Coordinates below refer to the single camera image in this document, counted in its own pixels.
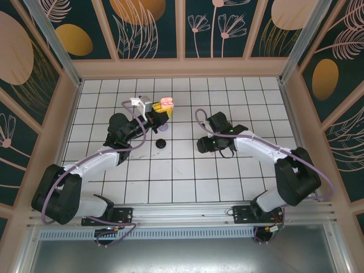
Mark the green circuit board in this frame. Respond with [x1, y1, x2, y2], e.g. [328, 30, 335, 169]
[268, 224, 286, 237]

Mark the grey metal panel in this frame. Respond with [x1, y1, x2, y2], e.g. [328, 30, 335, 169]
[27, 238, 342, 273]

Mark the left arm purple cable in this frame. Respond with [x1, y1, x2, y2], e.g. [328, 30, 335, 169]
[41, 101, 147, 247]

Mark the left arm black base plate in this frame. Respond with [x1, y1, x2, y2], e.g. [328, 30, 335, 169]
[81, 207, 134, 227]

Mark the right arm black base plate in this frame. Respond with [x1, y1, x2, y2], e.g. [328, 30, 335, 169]
[232, 205, 286, 226]

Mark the aluminium mounting rail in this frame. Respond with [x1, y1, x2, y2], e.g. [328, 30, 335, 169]
[27, 202, 336, 229]

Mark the left aluminium frame post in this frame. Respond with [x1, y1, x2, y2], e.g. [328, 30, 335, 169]
[23, 0, 84, 88]

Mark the aluminium frame post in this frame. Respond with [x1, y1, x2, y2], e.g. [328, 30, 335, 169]
[23, 0, 84, 88]
[279, 0, 340, 84]

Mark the grey slotted cable duct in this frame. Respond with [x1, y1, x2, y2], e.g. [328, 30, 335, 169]
[38, 227, 255, 241]

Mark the right aluminium frame post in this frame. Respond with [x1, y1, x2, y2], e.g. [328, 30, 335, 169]
[279, 0, 340, 84]

